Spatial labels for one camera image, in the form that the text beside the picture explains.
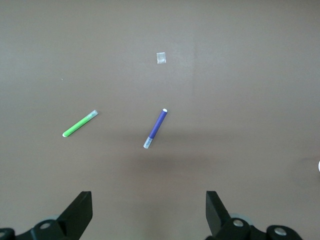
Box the green pen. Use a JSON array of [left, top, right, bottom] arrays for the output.
[[61, 109, 99, 138]]

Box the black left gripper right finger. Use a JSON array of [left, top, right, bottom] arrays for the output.
[[205, 190, 267, 240]]

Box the purple pen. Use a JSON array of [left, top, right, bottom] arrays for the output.
[[143, 108, 169, 149]]

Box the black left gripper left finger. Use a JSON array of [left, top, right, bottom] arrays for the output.
[[14, 191, 94, 240]]

